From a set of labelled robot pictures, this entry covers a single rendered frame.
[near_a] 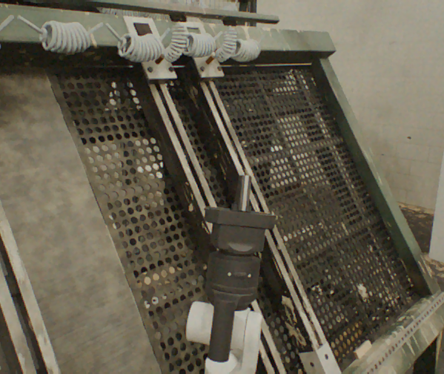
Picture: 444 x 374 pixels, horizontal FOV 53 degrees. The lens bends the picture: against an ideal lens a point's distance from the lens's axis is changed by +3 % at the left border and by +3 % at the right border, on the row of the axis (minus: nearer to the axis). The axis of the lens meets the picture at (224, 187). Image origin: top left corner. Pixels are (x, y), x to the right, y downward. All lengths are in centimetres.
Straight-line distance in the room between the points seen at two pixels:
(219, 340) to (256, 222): 19
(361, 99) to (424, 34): 104
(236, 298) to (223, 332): 5
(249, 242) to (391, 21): 558
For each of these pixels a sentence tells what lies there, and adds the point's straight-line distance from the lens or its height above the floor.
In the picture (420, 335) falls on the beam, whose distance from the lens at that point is 189.
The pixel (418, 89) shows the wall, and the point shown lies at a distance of 601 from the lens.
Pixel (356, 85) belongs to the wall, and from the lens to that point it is 637.
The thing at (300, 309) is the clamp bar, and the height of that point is 113.
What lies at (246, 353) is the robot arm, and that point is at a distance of 77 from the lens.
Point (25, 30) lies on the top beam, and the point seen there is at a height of 189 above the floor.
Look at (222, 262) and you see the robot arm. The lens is 72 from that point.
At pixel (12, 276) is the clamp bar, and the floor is 143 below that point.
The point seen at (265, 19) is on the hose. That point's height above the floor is 195.
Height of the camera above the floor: 183
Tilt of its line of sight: 16 degrees down
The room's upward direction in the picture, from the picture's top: straight up
